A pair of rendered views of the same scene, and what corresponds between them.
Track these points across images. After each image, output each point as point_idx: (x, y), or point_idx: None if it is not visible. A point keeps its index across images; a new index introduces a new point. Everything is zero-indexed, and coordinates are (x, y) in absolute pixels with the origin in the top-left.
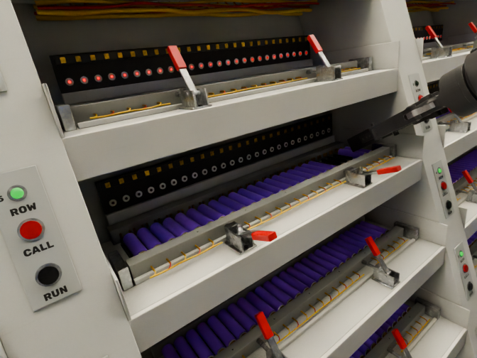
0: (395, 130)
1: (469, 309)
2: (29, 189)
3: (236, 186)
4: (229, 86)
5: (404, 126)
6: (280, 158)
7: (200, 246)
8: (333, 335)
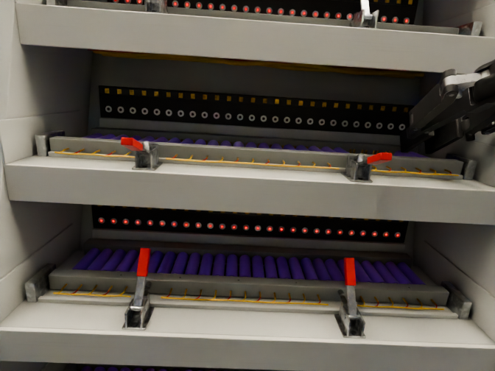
0: (430, 113)
1: None
2: None
3: (228, 140)
4: (229, 17)
5: (437, 105)
6: (306, 135)
7: (120, 154)
8: (218, 327)
